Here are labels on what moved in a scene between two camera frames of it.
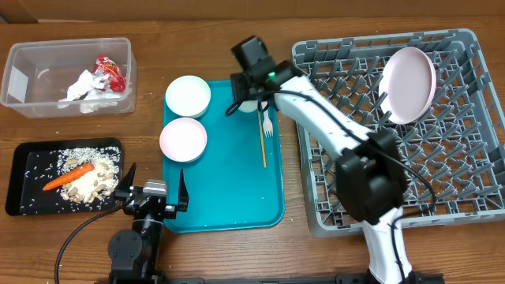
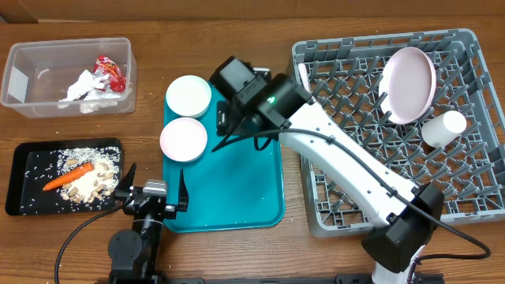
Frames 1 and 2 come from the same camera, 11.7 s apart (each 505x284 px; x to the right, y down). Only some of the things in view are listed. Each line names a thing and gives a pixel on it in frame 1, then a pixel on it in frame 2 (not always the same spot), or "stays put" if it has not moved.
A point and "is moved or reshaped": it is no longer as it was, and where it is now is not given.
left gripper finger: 126,181 stays put
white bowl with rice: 188,95 stays put
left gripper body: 168,212 stays put
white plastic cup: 248,106 is moved or reshaped
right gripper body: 237,87 to 229,113
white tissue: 95,99 stays put
